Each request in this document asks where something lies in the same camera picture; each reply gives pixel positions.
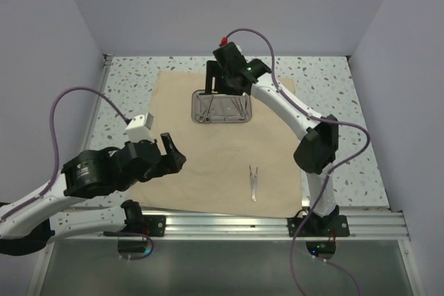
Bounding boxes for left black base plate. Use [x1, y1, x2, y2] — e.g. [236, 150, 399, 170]
[103, 215, 167, 238]

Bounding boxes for steel instrument tray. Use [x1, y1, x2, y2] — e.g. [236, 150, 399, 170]
[191, 89, 253, 124]

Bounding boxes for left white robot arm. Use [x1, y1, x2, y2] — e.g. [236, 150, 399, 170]
[1, 133, 187, 256]

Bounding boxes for steel scissors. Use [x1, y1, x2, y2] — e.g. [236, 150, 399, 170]
[196, 94, 210, 123]

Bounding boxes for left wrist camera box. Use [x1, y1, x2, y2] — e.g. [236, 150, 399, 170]
[126, 112, 154, 143]

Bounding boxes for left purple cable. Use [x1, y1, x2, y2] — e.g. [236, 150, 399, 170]
[0, 87, 155, 261]

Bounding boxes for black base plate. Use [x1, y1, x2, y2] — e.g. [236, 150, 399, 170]
[103, 215, 167, 238]
[298, 214, 350, 237]

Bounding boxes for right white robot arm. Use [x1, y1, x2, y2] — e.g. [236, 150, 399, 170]
[204, 41, 339, 236]

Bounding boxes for steel scalpel handle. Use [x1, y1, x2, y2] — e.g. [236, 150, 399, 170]
[248, 165, 257, 202]
[250, 166, 259, 200]

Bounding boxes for aluminium rail frame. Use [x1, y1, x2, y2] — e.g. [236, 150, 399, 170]
[27, 53, 413, 296]

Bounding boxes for beige cloth wrap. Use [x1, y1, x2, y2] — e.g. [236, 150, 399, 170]
[128, 71, 302, 218]

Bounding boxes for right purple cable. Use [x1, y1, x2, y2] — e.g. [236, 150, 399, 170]
[220, 28, 371, 296]

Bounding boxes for steel hemostat clamp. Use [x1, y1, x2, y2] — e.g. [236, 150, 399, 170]
[203, 96, 214, 123]

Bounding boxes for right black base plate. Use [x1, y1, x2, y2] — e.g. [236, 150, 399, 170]
[298, 214, 350, 237]

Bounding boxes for purple cable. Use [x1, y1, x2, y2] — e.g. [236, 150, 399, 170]
[220, 28, 371, 296]
[0, 87, 155, 261]

